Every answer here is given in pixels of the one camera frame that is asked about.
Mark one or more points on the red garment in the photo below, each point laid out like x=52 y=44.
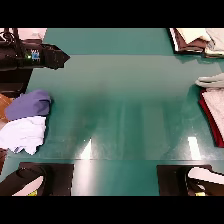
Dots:
x=210 y=125

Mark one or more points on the white folded garment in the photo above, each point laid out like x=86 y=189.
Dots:
x=216 y=105

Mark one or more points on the purple garment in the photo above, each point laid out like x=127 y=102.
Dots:
x=28 y=105

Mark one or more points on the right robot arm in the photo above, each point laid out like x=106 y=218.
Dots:
x=200 y=181

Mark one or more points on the pale grey garment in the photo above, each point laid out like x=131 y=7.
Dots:
x=211 y=81

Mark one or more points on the pale pink garment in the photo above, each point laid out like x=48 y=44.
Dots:
x=31 y=33

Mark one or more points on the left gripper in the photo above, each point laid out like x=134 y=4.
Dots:
x=55 y=56

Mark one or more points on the light grey garment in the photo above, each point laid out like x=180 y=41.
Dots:
x=216 y=41

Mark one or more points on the brown garment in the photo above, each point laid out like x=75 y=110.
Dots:
x=186 y=45

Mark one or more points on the cream garment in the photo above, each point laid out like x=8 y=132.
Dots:
x=193 y=34

